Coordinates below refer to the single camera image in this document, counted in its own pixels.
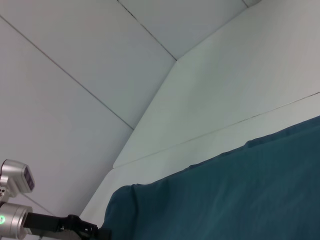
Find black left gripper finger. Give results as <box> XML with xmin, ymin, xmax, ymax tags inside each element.
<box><xmin>96</xmin><ymin>226</ymin><xmax>112</xmax><ymax>240</ymax></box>

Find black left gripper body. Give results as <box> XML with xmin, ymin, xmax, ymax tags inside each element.
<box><xmin>23</xmin><ymin>211</ymin><xmax>99</xmax><ymax>240</ymax></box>

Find teal blue printed t-shirt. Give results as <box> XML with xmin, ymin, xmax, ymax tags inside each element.
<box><xmin>103</xmin><ymin>115</ymin><xmax>320</xmax><ymax>240</ymax></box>

